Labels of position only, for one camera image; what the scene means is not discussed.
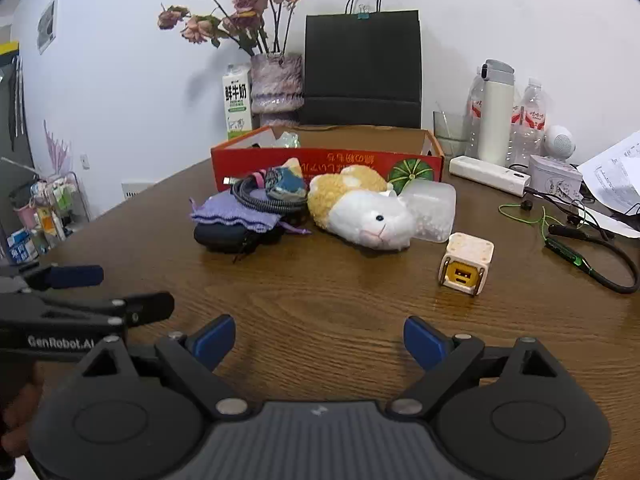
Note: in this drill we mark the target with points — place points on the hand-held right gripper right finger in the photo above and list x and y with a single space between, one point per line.
422 342

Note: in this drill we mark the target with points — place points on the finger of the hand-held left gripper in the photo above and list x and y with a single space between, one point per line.
150 307
75 276

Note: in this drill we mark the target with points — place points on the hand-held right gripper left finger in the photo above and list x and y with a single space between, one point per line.
217 337

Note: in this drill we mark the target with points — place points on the black zip case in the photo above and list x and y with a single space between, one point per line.
220 240

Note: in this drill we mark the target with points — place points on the purple knit pouch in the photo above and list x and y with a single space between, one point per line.
225 212

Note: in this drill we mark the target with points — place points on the small blue patterned pouch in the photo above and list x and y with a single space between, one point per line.
287 182

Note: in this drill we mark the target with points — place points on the red cardboard box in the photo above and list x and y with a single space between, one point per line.
350 160

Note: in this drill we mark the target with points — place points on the wooden desktop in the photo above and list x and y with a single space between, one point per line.
325 285

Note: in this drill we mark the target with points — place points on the person's left hand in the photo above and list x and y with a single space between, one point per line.
17 420

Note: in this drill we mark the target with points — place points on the cluttered storage rack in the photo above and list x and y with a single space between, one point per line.
45 215

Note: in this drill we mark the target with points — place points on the white cube charger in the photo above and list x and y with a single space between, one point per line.
467 260

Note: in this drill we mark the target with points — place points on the translucent plastic container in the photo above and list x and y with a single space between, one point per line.
435 215

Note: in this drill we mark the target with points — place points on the plush hamster toy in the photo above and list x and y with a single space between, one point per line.
360 210

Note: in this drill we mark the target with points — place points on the black neckband earphones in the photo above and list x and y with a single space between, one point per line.
570 255

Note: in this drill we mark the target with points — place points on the white power strip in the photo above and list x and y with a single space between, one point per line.
487 174

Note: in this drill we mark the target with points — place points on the iridescent wrapped packet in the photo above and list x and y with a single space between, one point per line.
287 140

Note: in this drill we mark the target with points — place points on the white tissue box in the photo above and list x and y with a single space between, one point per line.
555 177

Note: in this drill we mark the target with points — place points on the clear glass cup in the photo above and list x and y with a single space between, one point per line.
450 132

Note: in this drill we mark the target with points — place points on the white green milk carton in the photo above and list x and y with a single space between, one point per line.
236 110

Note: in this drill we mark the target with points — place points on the white thermos flask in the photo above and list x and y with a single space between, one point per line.
495 120

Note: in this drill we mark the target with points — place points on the clear plastic water bottle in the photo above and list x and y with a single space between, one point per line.
527 125
474 110

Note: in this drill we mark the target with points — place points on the white round speaker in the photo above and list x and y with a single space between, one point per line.
560 141

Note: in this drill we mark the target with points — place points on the stack of printed papers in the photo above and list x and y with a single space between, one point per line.
615 175

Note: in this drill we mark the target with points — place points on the purple fuzzy vase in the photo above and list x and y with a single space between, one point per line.
277 85

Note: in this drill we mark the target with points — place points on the black paper bag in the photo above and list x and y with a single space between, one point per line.
362 60

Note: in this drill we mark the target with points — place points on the teal binder clip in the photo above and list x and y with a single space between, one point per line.
363 12

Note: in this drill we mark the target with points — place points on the white wall vent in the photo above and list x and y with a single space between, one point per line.
137 191

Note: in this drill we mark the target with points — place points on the white wall outlet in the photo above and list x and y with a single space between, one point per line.
85 161

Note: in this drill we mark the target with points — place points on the wall poster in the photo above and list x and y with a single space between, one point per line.
47 22

